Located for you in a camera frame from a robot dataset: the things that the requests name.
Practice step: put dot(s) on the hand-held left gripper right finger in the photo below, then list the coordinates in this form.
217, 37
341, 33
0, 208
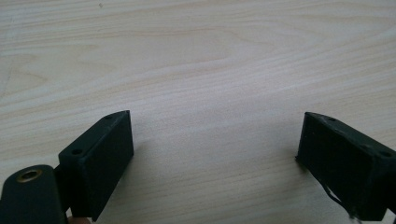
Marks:
345, 165

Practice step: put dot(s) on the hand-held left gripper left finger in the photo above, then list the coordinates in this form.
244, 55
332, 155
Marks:
102, 161

